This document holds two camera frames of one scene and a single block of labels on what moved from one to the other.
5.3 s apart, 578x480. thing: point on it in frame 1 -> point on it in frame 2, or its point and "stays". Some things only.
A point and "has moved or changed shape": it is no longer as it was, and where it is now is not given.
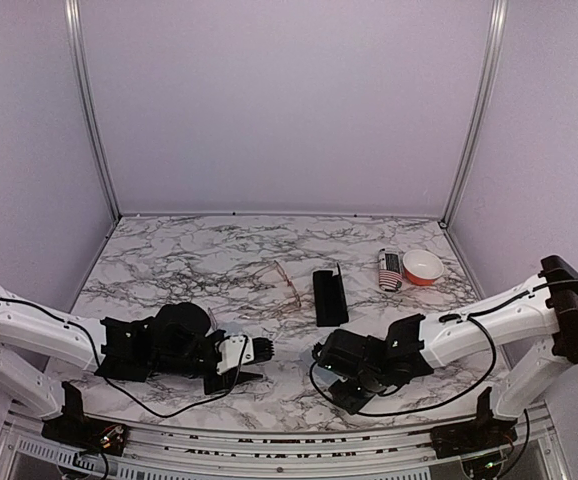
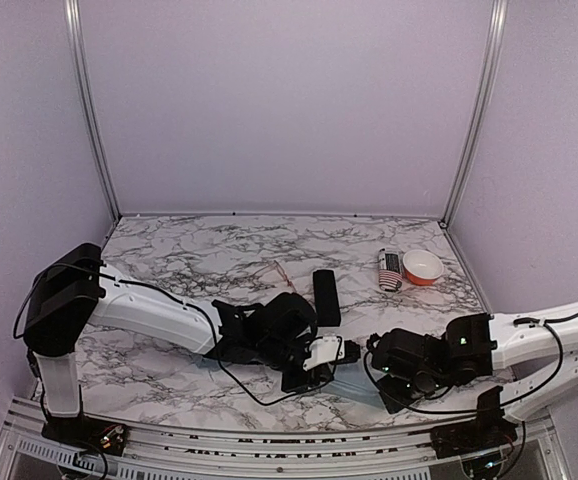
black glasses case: x=329 y=296 has moved or changed shape
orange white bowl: x=421 y=267 stays
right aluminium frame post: x=476 y=132 stays
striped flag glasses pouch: x=390 y=269 stays
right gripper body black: x=356 y=402 -> x=398 y=400
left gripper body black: x=212 y=388 -> x=290 y=382
